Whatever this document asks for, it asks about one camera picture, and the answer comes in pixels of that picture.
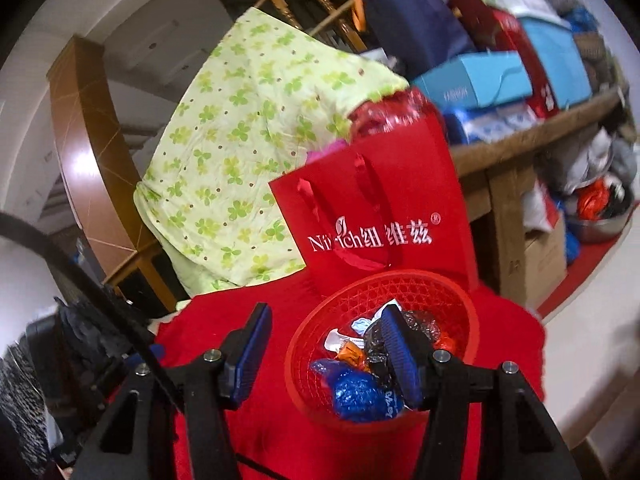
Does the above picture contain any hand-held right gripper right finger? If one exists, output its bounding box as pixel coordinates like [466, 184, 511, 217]
[380, 305, 583, 480]

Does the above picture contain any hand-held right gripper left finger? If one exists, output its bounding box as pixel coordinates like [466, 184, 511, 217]
[72, 302, 273, 480]

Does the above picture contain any black plastic bag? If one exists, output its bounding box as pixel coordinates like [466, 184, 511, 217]
[362, 325, 401, 391]

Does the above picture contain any clear plastic wrapper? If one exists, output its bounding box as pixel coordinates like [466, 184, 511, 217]
[402, 310, 443, 346]

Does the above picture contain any orange wrapper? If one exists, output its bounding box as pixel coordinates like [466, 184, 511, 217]
[336, 345, 371, 373]

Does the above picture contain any blue plastic bag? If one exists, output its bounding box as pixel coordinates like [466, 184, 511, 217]
[309, 357, 388, 423]

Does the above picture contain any red plastic basket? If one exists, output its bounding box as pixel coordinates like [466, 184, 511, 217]
[284, 269, 481, 428]

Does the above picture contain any red fleece blanket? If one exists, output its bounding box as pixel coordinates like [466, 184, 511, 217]
[150, 265, 546, 480]

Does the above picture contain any black jacket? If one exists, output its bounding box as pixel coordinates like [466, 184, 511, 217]
[25, 285, 166, 431]

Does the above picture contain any red paper bag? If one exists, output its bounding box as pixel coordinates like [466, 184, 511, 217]
[269, 110, 480, 296]

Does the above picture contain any brown cardboard box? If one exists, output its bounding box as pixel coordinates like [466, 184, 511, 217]
[522, 210, 570, 307]

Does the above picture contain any wooden table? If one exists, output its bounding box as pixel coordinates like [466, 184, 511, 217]
[450, 87, 628, 306]

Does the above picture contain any green floral quilt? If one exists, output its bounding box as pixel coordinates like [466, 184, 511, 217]
[134, 7, 411, 297]

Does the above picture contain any metal bowl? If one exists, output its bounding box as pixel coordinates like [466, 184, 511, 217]
[565, 200, 632, 244]

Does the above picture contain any grey fuzzy cloth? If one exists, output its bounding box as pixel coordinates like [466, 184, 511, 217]
[0, 345, 51, 461]

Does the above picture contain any blue patterned pack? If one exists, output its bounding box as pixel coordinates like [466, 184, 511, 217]
[442, 102, 541, 147]

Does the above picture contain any red cellophane bag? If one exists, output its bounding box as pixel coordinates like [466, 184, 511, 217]
[347, 87, 443, 143]

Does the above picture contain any orange plastic bag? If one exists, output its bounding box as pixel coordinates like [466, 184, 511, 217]
[577, 181, 610, 220]

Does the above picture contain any grey cloth pile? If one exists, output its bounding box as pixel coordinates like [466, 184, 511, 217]
[550, 130, 636, 196]

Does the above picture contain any wooden cabinet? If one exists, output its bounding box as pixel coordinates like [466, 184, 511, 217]
[47, 0, 373, 306]

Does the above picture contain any light blue cardboard box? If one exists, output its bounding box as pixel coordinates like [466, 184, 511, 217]
[411, 51, 533, 111]

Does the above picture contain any navy bag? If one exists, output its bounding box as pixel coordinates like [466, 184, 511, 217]
[362, 0, 478, 81]

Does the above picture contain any teal box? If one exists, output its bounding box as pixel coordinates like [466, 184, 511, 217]
[517, 16, 593, 110]

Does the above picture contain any red box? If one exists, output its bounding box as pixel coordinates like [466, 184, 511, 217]
[447, 0, 558, 118]

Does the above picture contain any black cable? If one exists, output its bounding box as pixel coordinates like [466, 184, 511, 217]
[0, 212, 281, 480]

